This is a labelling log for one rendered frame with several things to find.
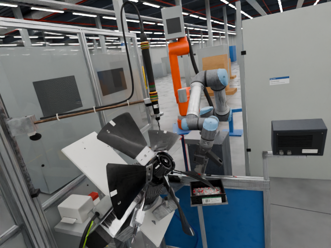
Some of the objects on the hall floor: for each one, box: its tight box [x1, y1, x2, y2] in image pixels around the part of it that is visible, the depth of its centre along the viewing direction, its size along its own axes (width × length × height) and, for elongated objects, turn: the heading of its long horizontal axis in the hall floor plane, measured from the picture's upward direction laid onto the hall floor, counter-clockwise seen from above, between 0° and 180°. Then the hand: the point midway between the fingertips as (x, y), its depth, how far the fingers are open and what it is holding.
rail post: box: [263, 191, 271, 248], centre depth 153 cm, size 4×4×78 cm
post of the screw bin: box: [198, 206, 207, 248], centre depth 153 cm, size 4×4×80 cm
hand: (202, 175), depth 127 cm, fingers closed
